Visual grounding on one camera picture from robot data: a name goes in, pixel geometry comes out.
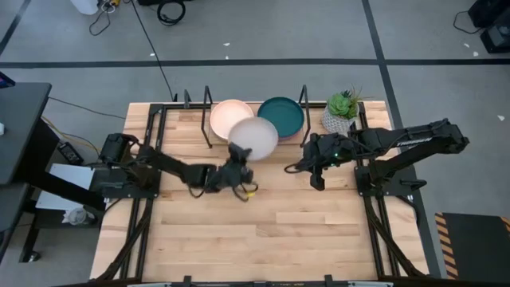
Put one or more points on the dark teal plate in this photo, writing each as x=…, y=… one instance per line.
x=281, y=115

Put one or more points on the grey plate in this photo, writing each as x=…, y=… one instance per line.
x=255, y=135

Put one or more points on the black power adapter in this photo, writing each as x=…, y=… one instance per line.
x=71, y=153

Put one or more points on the black aluminium rig frame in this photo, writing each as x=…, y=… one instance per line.
x=156, y=108

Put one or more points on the white sheet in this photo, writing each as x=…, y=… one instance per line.
x=52, y=201
x=73, y=175

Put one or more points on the clear plastic cup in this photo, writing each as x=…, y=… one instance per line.
x=77, y=216

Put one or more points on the succulent in patterned white pot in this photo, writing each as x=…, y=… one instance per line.
x=338, y=107

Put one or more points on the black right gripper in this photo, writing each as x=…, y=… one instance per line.
x=328, y=153

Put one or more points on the dark blue object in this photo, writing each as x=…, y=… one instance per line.
x=6, y=81

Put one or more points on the black equipment case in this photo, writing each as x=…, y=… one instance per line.
x=490, y=12
x=498, y=40

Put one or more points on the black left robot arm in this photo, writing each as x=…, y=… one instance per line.
x=171, y=163

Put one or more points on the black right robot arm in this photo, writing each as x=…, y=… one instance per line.
x=418, y=137

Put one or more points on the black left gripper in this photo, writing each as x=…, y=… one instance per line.
x=235, y=175

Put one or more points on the black mat with hazard stripes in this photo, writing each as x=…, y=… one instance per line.
x=478, y=247

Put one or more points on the white container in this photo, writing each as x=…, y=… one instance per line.
x=84, y=6

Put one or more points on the light pink plate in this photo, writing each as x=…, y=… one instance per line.
x=229, y=115

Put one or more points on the black desk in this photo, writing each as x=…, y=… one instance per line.
x=20, y=127

